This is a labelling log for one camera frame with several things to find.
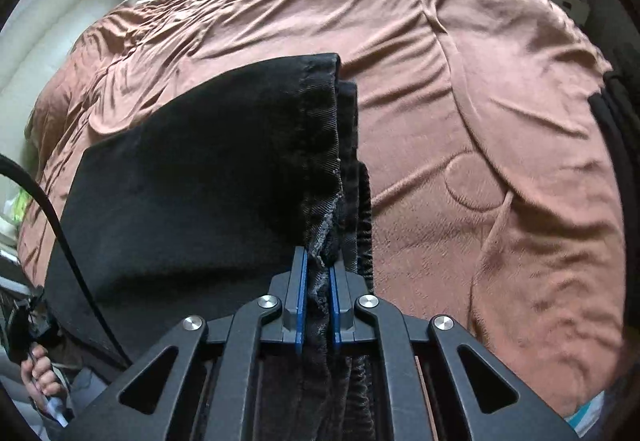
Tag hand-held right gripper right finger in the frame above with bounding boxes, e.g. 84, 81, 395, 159
330, 261, 581, 441

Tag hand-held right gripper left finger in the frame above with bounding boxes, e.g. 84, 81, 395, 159
90, 246, 308, 441

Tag black pants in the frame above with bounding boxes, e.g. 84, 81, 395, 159
44, 52, 376, 441

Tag person's left hand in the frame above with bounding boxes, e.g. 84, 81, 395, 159
20, 343, 68, 414

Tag green object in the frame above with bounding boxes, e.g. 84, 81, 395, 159
5, 191, 31, 227

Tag brown blanket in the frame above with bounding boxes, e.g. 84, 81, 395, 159
17, 0, 628, 422

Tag blue printed bed sheet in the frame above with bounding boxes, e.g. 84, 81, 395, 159
565, 391, 613, 429

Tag black cord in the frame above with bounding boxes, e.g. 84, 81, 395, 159
590, 71, 640, 202

